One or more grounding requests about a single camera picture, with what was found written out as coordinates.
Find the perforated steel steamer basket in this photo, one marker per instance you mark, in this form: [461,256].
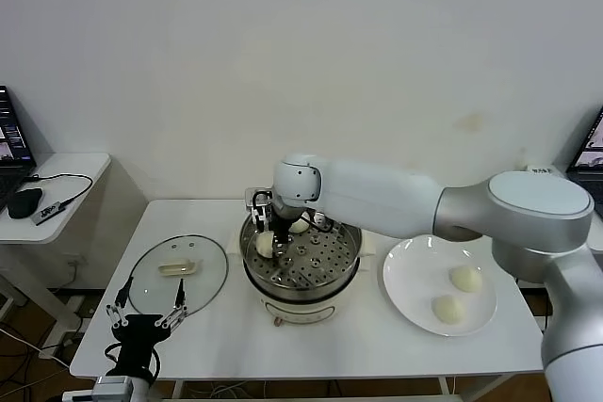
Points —
[330,261]

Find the black laptop beside mouse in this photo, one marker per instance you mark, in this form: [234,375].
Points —
[11,129]

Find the grey adapter with sticker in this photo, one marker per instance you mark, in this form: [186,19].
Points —
[46,213]

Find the white wall socket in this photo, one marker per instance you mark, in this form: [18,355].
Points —
[77,262]

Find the white side desk with mouse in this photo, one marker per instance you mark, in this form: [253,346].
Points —
[75,175]

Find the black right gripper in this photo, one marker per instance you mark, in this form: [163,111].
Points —
[281,222]

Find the white steamed baozi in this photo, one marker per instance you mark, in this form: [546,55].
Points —
[449,309]
[466,278]
[299,227]
[265,246]

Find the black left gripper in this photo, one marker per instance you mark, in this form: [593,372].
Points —
[137,333]

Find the cream electric cooking pot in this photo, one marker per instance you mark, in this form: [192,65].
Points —
[297,312]

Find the round white plate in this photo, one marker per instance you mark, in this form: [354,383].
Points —
[414,279]

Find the black computer mouse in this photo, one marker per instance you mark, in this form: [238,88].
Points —
[24,203]

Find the black laptop beside label box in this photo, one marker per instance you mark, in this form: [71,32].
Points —
[591,152]

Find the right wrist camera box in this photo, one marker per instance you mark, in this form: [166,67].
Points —
[258,195]

